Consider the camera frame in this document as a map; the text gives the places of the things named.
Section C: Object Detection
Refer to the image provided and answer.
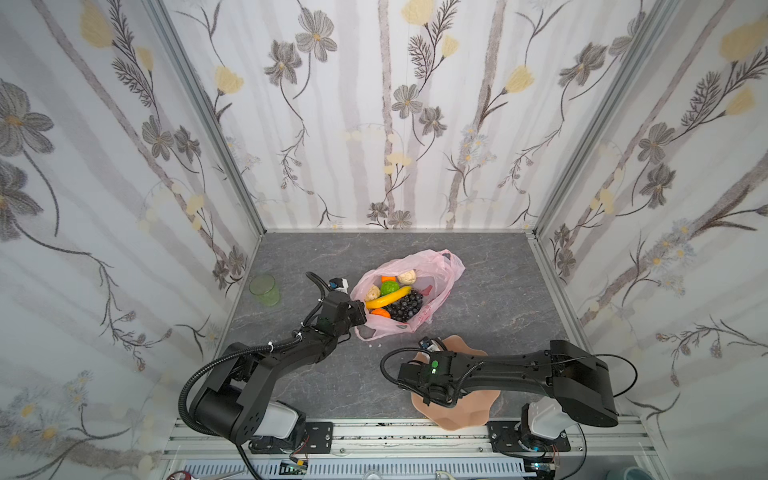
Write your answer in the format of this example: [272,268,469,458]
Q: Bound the peach scalloped plate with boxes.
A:
[411,335,501,431]

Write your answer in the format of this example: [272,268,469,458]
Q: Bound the green fake lime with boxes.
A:
[380,280,401,296]

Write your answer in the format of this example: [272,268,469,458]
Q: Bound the pink plastic bag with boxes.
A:
[351,250,465,342]

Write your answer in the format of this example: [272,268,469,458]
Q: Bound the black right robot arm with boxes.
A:
[379,337,619,455]

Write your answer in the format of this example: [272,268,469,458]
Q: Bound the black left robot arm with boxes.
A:
[178,272,366,447]

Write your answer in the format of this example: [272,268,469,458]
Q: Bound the yellow fake banana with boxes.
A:
[365,286,412,310]

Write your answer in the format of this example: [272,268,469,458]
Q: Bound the orange fake tangerine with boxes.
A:
[370,308,391,319]

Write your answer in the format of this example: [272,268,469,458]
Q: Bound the dark fake grape bunch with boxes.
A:
[384,290,424,323]

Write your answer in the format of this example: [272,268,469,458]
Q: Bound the green translucent cup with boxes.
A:
[249,274,281,307]

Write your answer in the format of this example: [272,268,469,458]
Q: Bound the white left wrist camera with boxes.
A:
[329,277,349,293]

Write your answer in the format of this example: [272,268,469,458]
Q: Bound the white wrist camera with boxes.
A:
[419,337,447,352]
[329,277,349,293]

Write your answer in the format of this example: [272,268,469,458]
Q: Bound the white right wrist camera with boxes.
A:
[419,337,447,352]

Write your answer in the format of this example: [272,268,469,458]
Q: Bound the white slotted cable duct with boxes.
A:
[179,459,529,480]

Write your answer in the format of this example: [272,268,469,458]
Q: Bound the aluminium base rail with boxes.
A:
[161,417,657,462]

